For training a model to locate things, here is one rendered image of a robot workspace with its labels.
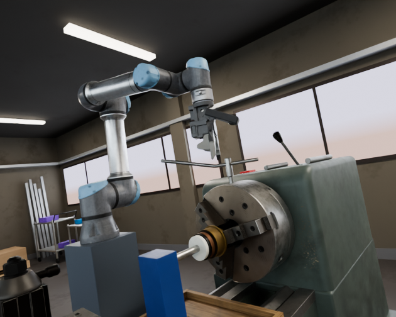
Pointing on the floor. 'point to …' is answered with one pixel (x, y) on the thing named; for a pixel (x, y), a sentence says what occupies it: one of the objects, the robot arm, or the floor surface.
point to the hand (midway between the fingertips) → (217, 160)
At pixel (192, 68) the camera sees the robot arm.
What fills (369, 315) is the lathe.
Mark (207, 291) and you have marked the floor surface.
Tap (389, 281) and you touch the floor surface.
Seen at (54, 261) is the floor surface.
